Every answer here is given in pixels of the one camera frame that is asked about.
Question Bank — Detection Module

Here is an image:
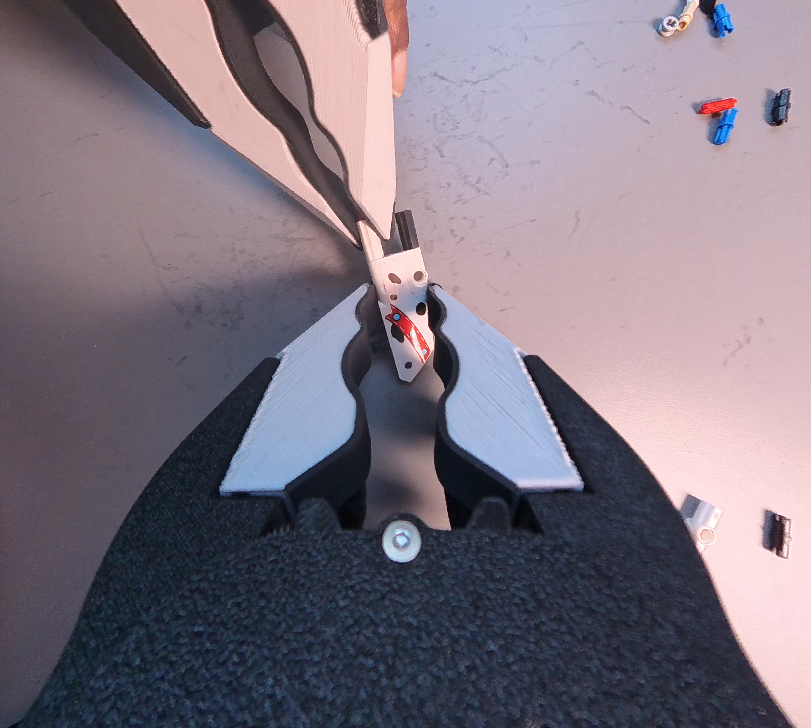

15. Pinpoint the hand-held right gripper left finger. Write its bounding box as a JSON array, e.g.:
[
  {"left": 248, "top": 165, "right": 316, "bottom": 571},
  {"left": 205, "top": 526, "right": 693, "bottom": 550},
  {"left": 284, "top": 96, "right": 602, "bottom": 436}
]
[{"left": 218, "top": 283, "right": 380, "bottom": 531}]

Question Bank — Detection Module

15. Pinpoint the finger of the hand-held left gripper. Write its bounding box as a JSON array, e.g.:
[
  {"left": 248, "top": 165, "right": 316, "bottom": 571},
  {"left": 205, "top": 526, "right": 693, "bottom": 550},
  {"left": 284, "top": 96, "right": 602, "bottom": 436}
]
[
  {"left": 218, "top": 0, "right": 399, "bottom": 242},
  {"left": 85, "top": 0, "right": 363, "bottom": 246}
]

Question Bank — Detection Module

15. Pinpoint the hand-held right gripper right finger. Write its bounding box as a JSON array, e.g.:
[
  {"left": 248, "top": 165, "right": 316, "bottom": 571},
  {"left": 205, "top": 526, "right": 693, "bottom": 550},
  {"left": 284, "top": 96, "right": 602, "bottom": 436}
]
[{"left": 427, "top": 283, "right": 585, "bottom": 529}]

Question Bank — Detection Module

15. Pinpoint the white spotted lego panel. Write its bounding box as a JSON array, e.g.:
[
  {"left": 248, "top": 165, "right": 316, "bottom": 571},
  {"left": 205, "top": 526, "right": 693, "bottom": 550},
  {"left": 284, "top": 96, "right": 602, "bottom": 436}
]
[{"left": 366, "top": 247, "right": 439, "bottom": 385}]

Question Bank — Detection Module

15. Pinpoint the white lego connector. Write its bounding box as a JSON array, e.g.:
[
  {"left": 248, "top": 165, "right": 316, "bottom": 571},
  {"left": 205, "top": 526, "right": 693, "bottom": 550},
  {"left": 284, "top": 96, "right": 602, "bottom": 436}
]
[
  {"left": 681, "top": 494, "right": 724, "bottom": 553},
  {"left": 355, "top": 219, "right": 386, "bottom": 263}
]

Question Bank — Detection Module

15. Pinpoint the short black lego connector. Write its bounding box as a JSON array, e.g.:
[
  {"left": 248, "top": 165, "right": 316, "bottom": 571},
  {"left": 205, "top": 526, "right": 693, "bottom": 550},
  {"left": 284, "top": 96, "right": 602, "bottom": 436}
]
[{"left": 393, "top": 209, "right": 424, "bottom": 255}]

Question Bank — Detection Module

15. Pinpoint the person's left hand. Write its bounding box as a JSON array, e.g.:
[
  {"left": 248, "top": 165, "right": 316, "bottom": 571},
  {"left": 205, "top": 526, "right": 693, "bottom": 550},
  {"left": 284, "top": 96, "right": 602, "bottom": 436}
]
[{"left": 379, "top": 0, "right": 411, "bottom": 100}]

